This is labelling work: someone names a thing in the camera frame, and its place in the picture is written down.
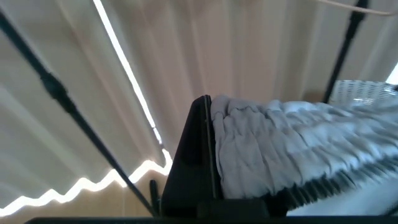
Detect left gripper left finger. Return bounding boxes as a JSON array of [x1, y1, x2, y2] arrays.
[[161, 95, 223, 217]]

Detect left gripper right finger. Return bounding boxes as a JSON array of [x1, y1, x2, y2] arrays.
[[267, 190, 290, 217]]

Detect white laundry basket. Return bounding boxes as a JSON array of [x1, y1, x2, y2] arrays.
[[329, 80, 398, 106]]

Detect pale grey shorts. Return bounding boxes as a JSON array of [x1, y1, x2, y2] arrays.
[[210, 95, 398, 217]]

